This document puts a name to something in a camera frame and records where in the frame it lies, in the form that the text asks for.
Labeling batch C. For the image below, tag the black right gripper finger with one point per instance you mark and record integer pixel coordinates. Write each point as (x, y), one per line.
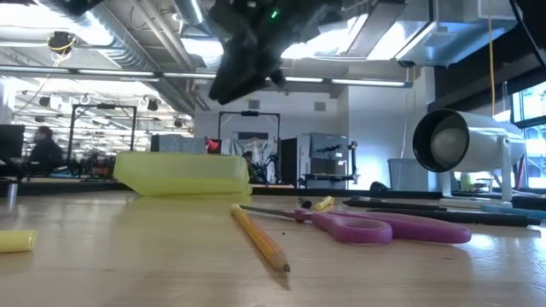
(234, 87)

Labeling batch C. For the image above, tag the yellow-green translucent plastic box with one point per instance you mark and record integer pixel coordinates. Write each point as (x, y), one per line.
(179, 175)

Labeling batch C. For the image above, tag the black pen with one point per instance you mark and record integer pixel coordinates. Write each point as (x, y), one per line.
(396, 205)
(460, 217)
(305, 203)

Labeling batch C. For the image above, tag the yellow highlighter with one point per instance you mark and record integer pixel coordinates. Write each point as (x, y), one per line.
(325, 202)
(17, 241)

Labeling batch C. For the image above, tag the orange pencil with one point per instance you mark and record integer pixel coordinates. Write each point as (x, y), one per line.
(258, 236)

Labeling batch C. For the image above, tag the blue pen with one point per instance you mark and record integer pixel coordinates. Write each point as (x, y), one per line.
(516, 211)

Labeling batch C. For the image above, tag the grey equipment cabinet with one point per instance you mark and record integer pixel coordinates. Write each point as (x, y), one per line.
(326, 147)

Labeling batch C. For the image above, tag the grey waste bin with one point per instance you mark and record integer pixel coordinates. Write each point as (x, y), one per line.
(405, 175)

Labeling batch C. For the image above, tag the person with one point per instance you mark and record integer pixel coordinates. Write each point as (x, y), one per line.
(44, 153)

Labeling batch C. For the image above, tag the black monitor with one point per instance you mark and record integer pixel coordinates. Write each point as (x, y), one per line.
(12, 143)

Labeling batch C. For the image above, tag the black background rig frame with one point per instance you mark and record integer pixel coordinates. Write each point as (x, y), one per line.
(249, 113)
(102, 106)

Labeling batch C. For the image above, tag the grey metal post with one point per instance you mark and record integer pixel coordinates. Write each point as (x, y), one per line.
(12, 194)

